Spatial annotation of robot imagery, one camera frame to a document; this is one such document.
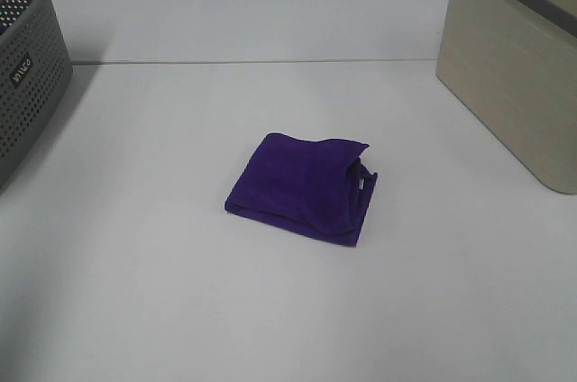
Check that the grey perforated plastic basket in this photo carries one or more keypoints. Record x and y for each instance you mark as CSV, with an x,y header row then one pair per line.
x,y
35,74

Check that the beige plastic storage bin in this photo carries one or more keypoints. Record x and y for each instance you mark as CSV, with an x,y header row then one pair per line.
x,y
512,63

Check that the purple microfiber towel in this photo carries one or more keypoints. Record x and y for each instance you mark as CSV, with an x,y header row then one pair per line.
x,y
318,189

